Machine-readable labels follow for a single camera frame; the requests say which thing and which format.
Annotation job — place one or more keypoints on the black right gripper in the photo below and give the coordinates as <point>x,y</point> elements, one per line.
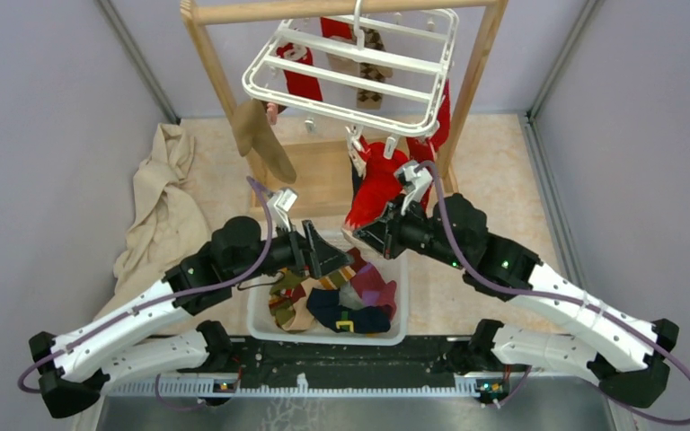
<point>384,234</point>

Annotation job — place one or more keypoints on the grey striped sock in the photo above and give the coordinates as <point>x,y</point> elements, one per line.
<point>349,298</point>

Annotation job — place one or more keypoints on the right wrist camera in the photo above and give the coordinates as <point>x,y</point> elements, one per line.
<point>416,180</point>

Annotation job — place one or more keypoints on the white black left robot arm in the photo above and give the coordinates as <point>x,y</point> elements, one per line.
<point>78,367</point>

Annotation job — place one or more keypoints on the small pink sock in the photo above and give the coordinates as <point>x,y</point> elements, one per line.
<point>272,112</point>

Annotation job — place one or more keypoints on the wooden hanger rack frame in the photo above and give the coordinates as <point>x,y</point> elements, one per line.
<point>227,39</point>

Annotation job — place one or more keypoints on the tan brown sock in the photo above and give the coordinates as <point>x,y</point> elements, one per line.
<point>253,132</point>

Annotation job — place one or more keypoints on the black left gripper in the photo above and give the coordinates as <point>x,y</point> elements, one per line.
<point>313,255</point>

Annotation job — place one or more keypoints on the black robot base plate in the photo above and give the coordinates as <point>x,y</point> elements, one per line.
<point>416,362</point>

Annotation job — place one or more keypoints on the olive green striped sock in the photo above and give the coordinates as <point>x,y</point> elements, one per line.
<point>288,302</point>

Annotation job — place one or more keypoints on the black santa belt sock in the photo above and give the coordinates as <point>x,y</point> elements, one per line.
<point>326,308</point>

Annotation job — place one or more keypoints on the white plastic clip hanger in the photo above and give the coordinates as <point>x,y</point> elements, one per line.
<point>419,51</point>

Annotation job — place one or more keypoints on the white slotted cable duct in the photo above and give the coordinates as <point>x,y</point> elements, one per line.
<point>208,387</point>

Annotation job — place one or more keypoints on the brown argyle sock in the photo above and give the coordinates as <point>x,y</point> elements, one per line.
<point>369,99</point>

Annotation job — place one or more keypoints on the red christmas sock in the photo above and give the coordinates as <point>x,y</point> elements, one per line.
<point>304,86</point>

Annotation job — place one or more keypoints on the beige crumpled cloth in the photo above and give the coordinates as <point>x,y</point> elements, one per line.
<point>168,225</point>

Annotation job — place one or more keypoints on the white perforated plastic basket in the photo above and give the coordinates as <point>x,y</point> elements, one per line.
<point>262,326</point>

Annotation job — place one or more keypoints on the maroon purple sock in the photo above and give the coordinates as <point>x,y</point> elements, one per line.
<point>371,287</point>

